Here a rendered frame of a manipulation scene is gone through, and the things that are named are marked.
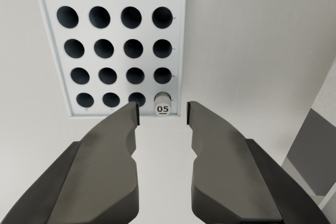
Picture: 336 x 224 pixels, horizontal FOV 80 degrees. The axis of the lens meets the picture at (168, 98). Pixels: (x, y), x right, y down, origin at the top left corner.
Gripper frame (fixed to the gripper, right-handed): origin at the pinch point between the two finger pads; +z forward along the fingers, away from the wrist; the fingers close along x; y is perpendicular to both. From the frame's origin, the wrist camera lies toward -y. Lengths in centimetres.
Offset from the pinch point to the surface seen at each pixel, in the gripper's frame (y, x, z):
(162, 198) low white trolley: 17.0, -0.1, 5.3
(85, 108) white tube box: 1.3, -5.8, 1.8
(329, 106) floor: 49, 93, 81
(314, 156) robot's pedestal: 38, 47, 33
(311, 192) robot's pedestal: 42, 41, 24
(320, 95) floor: 42, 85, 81
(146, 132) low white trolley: 6.3, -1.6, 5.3
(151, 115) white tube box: 1.8, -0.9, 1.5
